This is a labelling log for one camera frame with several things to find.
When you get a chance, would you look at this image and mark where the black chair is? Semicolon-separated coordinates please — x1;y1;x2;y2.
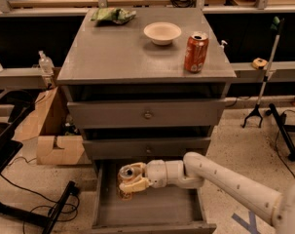
0;90;35;173

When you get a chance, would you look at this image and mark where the white paper bowl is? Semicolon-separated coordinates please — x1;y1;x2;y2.
143;22;181;46

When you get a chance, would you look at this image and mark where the clear sanitizer bottle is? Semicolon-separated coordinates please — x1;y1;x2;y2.
39;51;55;75

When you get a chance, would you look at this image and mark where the small orange can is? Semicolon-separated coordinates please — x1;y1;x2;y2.
117;165;137;201

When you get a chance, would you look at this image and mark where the black stand leg right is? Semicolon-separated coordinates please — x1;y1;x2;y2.
266;103;295;162

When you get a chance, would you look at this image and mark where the green chip bag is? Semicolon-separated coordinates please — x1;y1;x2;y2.
91;8;136;24

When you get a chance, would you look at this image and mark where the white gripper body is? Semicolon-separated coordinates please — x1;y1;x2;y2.
145;160;184;188

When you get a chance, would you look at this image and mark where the red-orange soda can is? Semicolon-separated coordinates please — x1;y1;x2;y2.
184;31;209;73

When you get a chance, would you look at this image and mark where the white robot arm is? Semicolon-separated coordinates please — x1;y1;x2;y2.
118;152;295;234

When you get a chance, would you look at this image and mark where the grey top drawer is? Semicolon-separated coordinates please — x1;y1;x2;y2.
67;99;225;129

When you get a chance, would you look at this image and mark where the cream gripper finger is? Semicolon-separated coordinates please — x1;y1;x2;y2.
130;162;146;174
119;177;149;193

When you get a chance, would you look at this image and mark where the grey open bottom drawer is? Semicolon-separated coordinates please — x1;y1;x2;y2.
90;160;216;234

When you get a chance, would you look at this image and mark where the black stand leg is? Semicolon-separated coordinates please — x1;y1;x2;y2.
0;181;79;234
266;103;295;162

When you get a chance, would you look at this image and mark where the grey drawer cabinet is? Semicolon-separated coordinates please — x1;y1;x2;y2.
56;7;238;234

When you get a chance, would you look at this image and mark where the cardboard box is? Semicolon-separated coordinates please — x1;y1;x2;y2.
14;88;91;166

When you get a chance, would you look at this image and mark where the small white pump bottle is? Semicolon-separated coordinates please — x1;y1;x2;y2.
220;40;228;50

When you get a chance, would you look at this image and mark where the reacher grabber tool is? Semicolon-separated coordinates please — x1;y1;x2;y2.
242;17;285;128

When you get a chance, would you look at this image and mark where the grey middle drawer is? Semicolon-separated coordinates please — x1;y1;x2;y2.
83;137;210;160

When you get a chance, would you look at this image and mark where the black stand leg left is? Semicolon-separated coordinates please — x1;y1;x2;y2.
0;181;79;234

